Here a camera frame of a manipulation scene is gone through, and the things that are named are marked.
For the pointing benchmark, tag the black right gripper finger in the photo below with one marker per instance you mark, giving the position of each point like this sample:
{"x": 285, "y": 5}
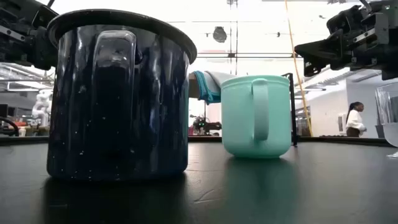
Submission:
{"x": 314, "y": 69}
{"x": 326, "y": 49}

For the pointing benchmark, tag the dark blue speckled enamel mug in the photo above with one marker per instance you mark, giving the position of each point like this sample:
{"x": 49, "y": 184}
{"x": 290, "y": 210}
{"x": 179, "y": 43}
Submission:
{"x": 118, "y": 124}

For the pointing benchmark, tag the mint green plastic mug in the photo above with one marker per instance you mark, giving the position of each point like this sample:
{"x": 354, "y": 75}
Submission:
{"x": 239, "y": 124}

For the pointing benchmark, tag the person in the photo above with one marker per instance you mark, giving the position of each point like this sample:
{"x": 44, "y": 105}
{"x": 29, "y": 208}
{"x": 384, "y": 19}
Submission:
{"x": 354, "y": 121}

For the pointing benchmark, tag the wooden shelf with black frame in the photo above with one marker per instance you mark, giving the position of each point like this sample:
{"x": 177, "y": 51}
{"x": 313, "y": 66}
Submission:
{"x": 293, "y": 109}

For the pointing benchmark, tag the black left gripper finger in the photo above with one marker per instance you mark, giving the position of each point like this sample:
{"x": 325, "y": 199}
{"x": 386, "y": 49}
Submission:
{"x": 45, "y": 49}

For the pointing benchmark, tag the black ceiling fixture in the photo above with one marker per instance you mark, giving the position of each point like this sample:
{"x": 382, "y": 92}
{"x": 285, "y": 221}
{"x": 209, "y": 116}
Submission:
{"x": 219, "y": 34}

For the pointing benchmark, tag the folded blue-grey cloth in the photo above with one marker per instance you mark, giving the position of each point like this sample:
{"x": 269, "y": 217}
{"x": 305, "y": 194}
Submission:
{"x": 206, "y": 88}

